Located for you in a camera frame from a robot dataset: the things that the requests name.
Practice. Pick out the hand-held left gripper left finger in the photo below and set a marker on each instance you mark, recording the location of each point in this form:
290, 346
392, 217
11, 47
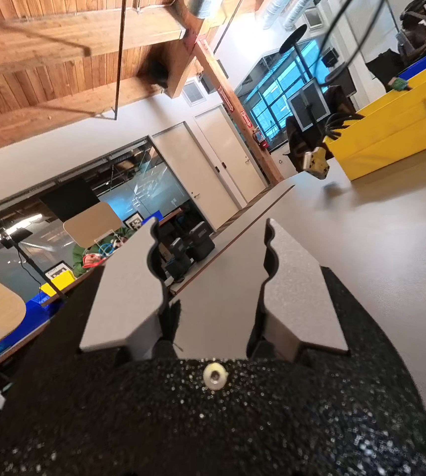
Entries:
127, 301

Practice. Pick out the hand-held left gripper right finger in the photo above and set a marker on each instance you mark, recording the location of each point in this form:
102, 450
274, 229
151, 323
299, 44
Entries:
302, 301

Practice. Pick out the large yellow storage bin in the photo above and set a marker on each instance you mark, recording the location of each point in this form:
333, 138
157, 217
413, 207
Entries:
391, 130

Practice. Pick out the black hard case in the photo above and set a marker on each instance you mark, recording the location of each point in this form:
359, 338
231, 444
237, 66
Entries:
201, 241
179, 260

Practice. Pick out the small yellow bin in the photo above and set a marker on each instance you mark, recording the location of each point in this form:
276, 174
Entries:
60, 284

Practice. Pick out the framed marker tag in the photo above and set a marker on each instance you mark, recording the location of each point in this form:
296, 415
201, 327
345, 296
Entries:
58, 269
134, 222

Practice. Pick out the small blue bin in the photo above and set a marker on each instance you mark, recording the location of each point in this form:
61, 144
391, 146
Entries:
151, 215

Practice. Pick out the long brown-edged table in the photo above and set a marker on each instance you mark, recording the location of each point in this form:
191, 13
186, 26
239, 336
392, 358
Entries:
168, 218

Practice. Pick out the blue storage bin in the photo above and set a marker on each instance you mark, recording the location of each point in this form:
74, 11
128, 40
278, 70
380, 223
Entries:
30, 316

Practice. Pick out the glass partition window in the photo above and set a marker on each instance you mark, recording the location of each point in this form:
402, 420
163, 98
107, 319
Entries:
149, 186

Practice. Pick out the wooden stand board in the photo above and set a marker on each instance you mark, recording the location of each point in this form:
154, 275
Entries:
1, 319

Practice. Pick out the black light stand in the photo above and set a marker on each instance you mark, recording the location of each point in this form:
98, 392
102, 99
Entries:
16, 238

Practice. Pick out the white double door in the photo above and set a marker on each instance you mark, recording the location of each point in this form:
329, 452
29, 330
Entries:
231, 156

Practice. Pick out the fire extinguisher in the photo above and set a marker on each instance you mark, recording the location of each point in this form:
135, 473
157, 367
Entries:
261, 138

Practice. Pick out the red sign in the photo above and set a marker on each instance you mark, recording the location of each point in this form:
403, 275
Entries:
226, 98
247, 119

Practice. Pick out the computer monitor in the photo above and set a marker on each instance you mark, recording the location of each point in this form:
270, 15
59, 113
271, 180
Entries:
307, 104

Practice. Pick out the exterior window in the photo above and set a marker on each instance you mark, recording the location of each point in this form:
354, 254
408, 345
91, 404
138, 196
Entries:
272, 93

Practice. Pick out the black floor lamp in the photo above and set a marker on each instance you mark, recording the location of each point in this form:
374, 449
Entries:
292, 39

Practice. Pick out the black wall panel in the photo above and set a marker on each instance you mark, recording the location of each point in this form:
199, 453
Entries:
68, 200

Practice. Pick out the wall vent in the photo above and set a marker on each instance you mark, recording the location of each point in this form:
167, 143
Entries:
194, 93

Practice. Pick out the silver air duct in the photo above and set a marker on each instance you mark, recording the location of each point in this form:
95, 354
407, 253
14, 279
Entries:
203, 7

